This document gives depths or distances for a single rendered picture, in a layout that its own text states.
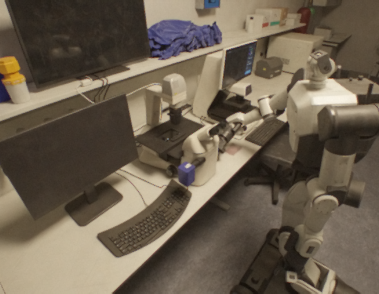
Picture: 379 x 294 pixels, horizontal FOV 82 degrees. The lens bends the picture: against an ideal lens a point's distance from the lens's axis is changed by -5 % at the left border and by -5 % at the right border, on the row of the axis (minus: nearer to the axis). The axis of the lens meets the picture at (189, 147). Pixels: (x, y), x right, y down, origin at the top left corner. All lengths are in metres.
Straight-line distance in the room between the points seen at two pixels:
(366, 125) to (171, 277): 1.51
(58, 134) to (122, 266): 0.57
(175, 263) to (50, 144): 1.27
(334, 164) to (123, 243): 0.86
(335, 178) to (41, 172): 1.01
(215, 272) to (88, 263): 1.01
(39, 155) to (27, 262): 0.48
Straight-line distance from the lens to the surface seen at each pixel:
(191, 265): 1.86
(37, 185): 1.01
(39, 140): 0.95
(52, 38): 1.29
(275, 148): 2.17
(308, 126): 0.87
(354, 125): 0.76
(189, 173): 1.07
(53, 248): 1.20
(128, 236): 1.10
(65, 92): 1.22
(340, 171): 0.83
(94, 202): 1.28
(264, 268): 1.70
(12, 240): 1.33
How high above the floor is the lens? 1.66
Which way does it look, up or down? 35 degrees down
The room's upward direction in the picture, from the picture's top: straight up
